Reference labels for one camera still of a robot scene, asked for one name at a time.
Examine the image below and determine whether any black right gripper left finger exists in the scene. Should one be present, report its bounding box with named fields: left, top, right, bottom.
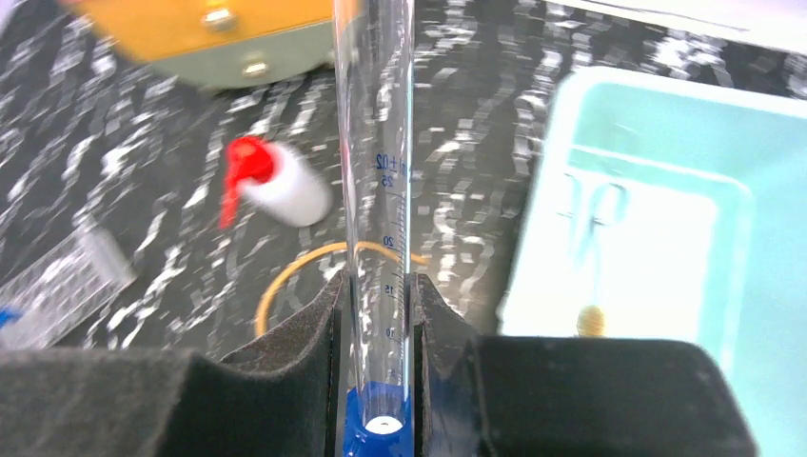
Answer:
left=1, top=275, right=344, bottom=456

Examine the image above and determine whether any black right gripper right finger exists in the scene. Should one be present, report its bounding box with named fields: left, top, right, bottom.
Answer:
left=412, top=274, right=758, bottom=456

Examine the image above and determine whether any yellow rubber tube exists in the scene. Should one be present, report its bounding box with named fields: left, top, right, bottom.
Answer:
left=253, top=241, right=430, bottom=338

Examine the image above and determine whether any brown test tube brush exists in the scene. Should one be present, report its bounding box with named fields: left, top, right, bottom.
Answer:
left=576, top=305, right=606, bottom=337

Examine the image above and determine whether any white squeeze bottle red cap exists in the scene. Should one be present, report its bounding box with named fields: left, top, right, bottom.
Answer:
left=220, top=136, right=332, bottom=229

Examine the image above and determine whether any metal test tube clamp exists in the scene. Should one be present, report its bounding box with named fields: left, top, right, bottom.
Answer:
left=558, top=172, right=630, bottom=305

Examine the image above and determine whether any graduated cylinder blue base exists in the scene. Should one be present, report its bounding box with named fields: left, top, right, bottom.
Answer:
left=334, top=0, right=415, bottom=456

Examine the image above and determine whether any clear test tube rack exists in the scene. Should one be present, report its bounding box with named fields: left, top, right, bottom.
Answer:
left=1, top=216, right=136, bottom=350

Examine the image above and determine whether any teal plastic bin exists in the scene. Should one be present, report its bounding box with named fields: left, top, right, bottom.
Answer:
left=499, top=67, right=806, bottom=456

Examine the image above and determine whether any test tube in rack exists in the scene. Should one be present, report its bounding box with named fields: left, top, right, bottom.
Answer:
left=0, top=308, right=22, bottom=328

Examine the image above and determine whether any round cabinet with coloured drawers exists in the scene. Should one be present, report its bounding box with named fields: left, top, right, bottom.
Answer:
left=61, top=0, right=333, bottom=89

